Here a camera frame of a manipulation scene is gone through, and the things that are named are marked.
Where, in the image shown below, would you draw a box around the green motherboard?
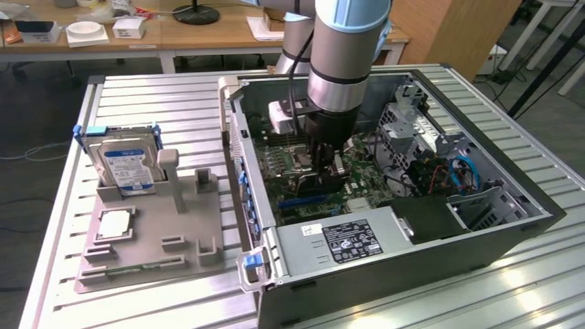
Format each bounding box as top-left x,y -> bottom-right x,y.
253,118 -> 397,227

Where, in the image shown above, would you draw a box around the clear latch with blue tab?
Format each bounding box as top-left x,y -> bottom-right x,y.
235,249 -> 275,294

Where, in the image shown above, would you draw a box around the green RAM stick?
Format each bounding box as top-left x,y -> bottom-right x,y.
104,263 -> 165,275

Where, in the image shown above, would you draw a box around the blue expansion slot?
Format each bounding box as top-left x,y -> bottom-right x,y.
279,195 -> 331,210

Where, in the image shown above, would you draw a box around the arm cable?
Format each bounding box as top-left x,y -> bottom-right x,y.
287,0 -> 317,134

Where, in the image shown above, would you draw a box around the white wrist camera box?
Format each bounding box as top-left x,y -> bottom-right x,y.
268,100 -> 305,135

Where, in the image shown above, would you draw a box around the white cardboard box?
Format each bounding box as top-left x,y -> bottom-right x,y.
112,17 -> 147,39

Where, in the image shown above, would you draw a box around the grey power supply unit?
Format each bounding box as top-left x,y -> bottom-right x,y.
275,207 -> 415,277

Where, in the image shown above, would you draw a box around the black plastic shroud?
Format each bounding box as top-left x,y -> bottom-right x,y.
391,197 -> 472,245

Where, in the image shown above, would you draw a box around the silver CPU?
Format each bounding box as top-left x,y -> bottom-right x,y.
98,212 -> 132,239

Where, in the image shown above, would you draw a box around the beige card retention latch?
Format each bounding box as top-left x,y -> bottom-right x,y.
217,75 -> 243,133

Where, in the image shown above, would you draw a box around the white box with dark lid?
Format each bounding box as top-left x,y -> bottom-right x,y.
14,20 -> 63,45

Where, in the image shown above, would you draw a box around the CPU socket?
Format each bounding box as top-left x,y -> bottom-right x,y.
285,143 -> 317,172

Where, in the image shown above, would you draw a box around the grey metal drive cage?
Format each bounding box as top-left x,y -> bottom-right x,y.
445,181 -> 543,231

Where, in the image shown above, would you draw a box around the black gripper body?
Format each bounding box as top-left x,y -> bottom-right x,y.
304,108 -> 359,152

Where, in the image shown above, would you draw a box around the wooden desk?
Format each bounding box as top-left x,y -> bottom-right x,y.
0,0 -> 411,75

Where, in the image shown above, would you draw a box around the white table frame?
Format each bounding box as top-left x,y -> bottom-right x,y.
497,0 -> 585,97

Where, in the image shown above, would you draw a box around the wooden cabinet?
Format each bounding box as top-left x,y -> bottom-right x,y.
388,0 -> 523,83

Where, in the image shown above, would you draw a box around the grey parts rack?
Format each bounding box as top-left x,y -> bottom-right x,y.
72,148 -> 232,295

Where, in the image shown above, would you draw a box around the black graphics card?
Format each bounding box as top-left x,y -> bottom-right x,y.
273,164 -> 348,203

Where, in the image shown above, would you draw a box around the black round lamp base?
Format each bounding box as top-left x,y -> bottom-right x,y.
172,0 -> 221,25

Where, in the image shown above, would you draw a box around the blue wire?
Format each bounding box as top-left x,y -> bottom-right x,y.
449,156 -> 481,196

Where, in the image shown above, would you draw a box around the white floor cable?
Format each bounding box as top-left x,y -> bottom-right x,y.
0,138 -> 75,162

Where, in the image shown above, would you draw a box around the hard disk with blue caddy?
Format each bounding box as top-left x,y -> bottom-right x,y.
72,123 -> 167,198

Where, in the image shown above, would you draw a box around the black diagonal pole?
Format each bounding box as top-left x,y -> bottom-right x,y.
507,20 -> 585,119

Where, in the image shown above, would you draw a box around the white papers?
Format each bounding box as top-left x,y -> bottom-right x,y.
247,15 -> 287,42

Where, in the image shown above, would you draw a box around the black open PC case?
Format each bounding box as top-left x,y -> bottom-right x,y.
217,66 -> 568,329

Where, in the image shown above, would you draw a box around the white square box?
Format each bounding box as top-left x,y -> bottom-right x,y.
66,22 -> 111,49

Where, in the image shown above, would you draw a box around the silver metal disk bay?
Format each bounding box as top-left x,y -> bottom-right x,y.
377,82 -> 475,172

